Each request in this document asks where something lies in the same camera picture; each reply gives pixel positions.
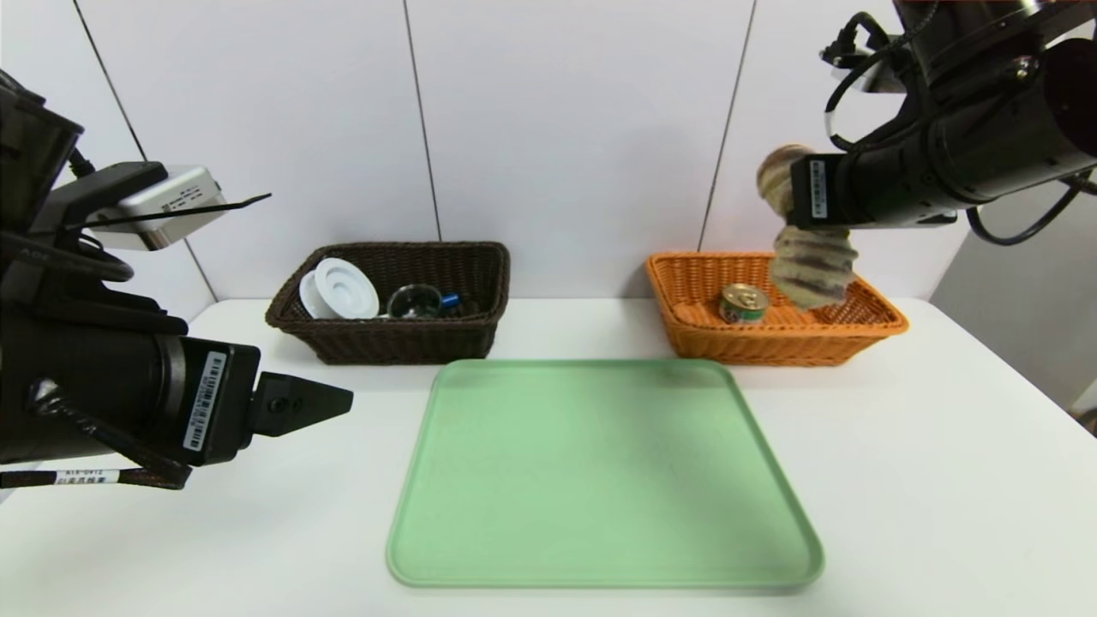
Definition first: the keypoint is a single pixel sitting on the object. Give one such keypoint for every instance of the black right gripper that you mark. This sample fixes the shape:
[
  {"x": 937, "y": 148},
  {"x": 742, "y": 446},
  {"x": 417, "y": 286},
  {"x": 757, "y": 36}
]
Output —
[{"x": 814, "y": 192}]

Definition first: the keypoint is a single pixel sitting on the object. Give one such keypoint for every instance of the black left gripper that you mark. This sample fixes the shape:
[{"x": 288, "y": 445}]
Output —
[{"x": 216, "y": 401}]

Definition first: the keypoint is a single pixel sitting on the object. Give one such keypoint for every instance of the twisted purple swirl bread loaf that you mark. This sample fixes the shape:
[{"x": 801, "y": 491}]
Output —
[{"x": 810, "y": 266}]

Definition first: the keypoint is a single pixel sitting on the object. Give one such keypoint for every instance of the white tape roll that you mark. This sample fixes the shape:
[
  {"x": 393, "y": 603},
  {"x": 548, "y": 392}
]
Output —
[{"x": 343, "y": 290}]

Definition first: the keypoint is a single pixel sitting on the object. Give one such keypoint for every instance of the tin can with green label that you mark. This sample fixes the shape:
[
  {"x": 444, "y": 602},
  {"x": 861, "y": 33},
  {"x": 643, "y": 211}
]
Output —
[{"x": 744, "y": 304}]

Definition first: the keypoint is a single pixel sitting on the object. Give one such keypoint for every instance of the blue and white marker pen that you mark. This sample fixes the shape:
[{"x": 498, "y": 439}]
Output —
[{"x": 451, "y": 302}]

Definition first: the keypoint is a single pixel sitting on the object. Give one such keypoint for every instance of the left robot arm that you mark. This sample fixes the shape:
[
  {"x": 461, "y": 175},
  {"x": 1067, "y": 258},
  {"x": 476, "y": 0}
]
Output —
[{"x": 77, "y": 377}]

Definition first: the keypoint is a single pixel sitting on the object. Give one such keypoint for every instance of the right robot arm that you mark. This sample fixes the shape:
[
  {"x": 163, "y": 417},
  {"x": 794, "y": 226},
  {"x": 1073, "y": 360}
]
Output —
[{"x": 968, "y": 128}]

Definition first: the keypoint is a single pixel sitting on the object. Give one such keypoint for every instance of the dark brown wicker basket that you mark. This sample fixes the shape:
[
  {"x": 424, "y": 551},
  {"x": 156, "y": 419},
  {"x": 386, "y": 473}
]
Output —
[{"x": 428, "y": 338}]

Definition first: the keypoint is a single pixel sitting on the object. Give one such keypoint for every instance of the orange wicker basket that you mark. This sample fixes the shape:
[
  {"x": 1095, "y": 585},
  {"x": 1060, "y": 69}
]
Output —
[{"x": 771, "y": 338}]

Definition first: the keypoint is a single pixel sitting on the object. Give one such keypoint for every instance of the black zip tie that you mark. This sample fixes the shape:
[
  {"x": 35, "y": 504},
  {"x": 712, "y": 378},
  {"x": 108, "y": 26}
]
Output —
[{"x": 197, "y": 210}]

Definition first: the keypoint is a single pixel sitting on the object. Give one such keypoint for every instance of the light green plastic tray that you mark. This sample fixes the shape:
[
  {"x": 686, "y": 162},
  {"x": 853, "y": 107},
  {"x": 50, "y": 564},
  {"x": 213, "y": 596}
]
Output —
[{"x": 600, "y": 480}]

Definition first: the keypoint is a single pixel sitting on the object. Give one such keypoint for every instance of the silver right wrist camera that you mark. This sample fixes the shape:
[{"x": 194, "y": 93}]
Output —
[{"x": 857, "y": 64}]

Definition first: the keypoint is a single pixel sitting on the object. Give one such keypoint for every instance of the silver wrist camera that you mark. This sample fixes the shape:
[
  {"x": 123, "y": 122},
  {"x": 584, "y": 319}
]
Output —
[
  {"x": 163, "y": 206},
  {"x": 857, "y": 64}
]

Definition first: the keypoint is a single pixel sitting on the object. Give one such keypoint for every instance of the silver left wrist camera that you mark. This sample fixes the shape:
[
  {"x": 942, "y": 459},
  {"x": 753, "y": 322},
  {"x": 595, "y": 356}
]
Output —
[{"x": 163, "y": 206}]

